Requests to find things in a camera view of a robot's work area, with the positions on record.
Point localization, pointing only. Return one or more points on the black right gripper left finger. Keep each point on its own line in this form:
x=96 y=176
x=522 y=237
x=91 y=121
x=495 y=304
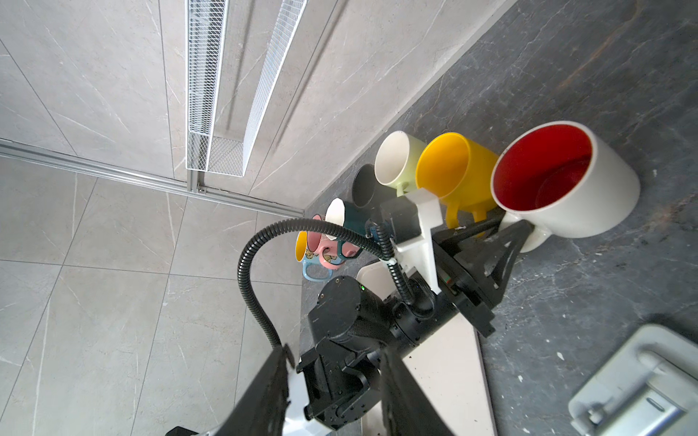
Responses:
x=261 y=410

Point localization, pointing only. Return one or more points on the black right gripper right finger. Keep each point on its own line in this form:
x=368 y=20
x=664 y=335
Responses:
x=405 y=408

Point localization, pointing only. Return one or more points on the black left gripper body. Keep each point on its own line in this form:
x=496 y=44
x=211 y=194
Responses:
x=351 y=324

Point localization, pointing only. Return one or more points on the pink ghost pattern mug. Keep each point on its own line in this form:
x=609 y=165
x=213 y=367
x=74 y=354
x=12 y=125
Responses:
x=322 y=248

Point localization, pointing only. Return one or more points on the dark green mug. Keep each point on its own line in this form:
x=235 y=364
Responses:
x=349 y=216

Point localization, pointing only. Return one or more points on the black mug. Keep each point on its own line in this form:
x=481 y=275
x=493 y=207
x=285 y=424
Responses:
x=367 y=193

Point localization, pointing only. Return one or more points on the light green mug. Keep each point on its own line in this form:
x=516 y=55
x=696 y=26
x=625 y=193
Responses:
x=396 y=162

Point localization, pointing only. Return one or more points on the white mug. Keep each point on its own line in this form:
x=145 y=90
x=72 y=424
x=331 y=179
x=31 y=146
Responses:
x=565 y=181

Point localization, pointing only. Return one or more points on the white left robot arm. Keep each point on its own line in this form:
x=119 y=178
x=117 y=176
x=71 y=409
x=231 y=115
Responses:
x=377 y=241

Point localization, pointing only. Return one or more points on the beige plastic tray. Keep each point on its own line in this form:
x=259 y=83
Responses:
x=449 y=368

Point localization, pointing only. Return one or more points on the white wire mesh basket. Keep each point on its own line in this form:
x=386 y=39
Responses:
x=235 y=51

